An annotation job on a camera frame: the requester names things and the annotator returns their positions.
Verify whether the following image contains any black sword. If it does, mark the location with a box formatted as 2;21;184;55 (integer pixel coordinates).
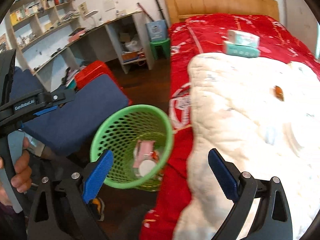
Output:
153;0;166;21

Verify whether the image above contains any white plastic bag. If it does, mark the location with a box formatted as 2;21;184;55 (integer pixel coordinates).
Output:
124;40;141;53

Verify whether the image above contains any pink book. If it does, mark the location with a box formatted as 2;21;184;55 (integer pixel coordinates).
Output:
68;29;87;42

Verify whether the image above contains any pile of books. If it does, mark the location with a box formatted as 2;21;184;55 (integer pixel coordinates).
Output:
61;66;87;90

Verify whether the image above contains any green plastic stool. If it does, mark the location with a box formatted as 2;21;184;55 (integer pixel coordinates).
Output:
150;39;171;60

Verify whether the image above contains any green plastic mesh basket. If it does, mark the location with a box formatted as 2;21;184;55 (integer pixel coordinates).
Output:
90;104;174;189

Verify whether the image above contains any orange black shoe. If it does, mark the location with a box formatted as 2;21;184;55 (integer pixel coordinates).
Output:
89;197;105;222

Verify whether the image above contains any white desk lamp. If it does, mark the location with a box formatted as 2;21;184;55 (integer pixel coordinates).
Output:
84;9;98;21

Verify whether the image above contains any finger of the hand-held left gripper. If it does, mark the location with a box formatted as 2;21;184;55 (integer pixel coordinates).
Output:
34;106;58;117
50;90;76;105

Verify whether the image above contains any bed with red cover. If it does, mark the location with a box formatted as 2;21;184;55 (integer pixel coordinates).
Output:
140;14;320;240

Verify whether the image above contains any person's left hand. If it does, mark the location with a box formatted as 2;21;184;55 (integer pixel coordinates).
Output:
10;137;33;195

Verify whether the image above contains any teal tissue box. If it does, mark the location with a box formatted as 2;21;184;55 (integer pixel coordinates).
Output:
223;41;259;58

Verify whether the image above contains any red plastic stool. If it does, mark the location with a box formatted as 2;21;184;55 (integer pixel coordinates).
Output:
75;60;133;105

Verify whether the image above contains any red stick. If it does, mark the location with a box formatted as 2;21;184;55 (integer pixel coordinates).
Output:
137;2;153;22

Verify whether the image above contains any cardboard box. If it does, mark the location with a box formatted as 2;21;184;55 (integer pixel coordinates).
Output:
118;31;132;43

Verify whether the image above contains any pink wrapper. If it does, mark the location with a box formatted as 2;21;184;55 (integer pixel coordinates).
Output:
133;140;155;168

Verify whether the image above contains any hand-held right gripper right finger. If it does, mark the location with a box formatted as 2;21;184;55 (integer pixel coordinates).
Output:
208;148;293;240

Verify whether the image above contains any blue printed box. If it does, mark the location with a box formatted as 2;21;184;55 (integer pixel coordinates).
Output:
146;20;167;42

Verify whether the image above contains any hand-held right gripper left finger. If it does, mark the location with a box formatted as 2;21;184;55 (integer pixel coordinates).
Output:
27;149;114;240

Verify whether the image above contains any white wall shelf unit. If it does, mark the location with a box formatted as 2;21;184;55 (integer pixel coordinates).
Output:
5;0;84;77

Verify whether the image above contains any wooden headboard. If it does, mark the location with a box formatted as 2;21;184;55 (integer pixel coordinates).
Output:
162;0;280;25

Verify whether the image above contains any white teal tissue pack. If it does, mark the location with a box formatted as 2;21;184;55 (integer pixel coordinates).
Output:
227;29;260;48

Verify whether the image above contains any white desk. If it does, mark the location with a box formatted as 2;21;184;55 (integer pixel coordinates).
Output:
32;10;155;75

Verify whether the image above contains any white quilted blanket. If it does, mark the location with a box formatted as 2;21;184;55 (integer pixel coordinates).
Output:
174;52;320;240

